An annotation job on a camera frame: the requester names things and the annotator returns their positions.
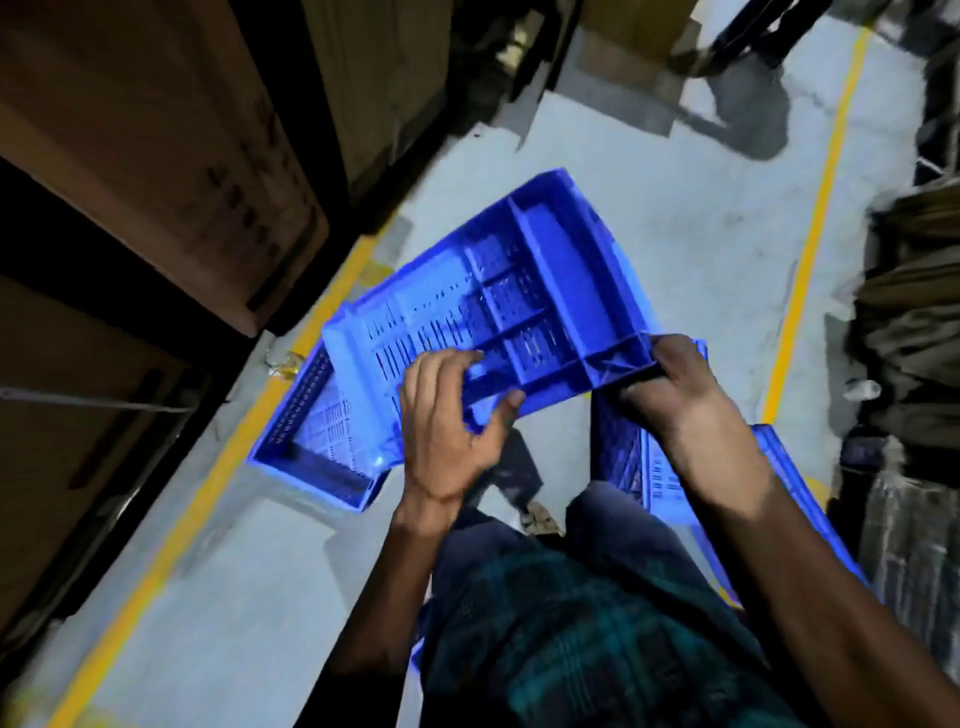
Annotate person's right hand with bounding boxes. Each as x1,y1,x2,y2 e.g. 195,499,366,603
611,333,759,481

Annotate person's left hand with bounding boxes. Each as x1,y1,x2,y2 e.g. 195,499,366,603
397,347,528,508

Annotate person's left forearm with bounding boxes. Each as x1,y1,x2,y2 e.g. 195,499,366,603
296,491,466,728

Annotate person's right forearm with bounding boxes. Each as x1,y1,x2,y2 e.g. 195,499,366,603
674,438,960,728

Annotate dark blue jeans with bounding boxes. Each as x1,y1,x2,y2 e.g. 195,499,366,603
431,479,680,601

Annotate teal plaid shirt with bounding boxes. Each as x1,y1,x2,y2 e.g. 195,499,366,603
419,524,808,728

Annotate grey striped bundle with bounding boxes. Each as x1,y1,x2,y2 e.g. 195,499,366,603
854,449,960,680

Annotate plain cardboard box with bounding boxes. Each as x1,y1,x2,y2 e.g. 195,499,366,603
577,0,704,93

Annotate narrow printed cardboard box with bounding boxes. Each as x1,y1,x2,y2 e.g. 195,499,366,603
0,0,333,339

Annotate tan strappy sandal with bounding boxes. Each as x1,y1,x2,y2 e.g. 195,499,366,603
519,500,565,538

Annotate white packing strap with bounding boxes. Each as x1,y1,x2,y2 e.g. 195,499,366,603
0,385,198,415

